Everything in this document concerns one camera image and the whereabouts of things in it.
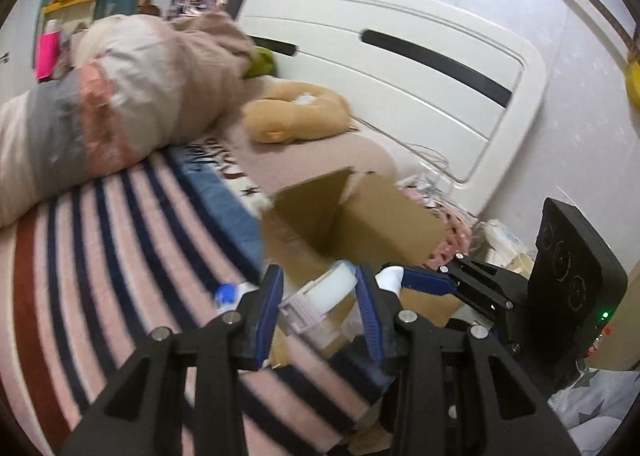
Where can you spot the white plastic container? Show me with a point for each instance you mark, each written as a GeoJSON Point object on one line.
{"type": "Point", "coordinates": [325, 293]}

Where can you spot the green plush toy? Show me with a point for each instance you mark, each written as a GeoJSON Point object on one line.
{"type": "Point", "coordinates": [262, 61]}

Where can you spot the white bed headboard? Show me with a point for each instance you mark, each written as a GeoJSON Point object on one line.
{"type": "Point", "coordinates": [400, 86]}

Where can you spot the pink knitted cloth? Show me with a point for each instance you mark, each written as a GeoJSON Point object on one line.
{"type": "Point", "coordinates": [452, 231]}

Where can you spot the striped blanket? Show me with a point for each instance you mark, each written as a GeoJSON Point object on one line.
{"type": "Point", "coordinates": [125, 261]}

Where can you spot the small white bottle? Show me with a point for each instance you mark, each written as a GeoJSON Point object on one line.
{"type": "Point", "coordinates": [389, 279]}

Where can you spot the white bottle with blue cap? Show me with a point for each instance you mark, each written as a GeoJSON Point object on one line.
{"type": "Point", "coordinates": [231, 297]}

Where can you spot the tan plush toy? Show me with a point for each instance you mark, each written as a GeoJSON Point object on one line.
{"type": "Point", "coordinates": [292, 114]}

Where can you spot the clear plastic packet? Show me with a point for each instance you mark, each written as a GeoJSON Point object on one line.
{"type": "Point", "coordinates": [505, 238]}

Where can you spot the pink bag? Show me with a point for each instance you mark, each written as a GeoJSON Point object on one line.
{"type": "Point", "coordinates": [47, 54]}

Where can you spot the cardboard box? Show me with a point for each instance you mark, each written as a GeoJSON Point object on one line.
{"type": "Point", "coordinates": [370, 226]}

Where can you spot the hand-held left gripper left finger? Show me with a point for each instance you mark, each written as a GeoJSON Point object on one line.
{"type": "Point", "coordinates": [266, 321]}

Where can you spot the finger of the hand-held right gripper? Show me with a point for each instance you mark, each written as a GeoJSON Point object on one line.
{"type": "Point", "coordinates": [430, 281]}

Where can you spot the star printed grey cloth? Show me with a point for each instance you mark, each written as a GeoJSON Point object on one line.
{"type": "Point", "coordinates": [595, 406]}

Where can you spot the rolled pink grey quilt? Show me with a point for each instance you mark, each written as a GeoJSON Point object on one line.
{"type": "Point", "coordinates": [110, 101]}

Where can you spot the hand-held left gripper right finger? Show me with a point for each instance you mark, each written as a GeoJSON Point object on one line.
{"type": "Point", "coordinates": [369, 321]}

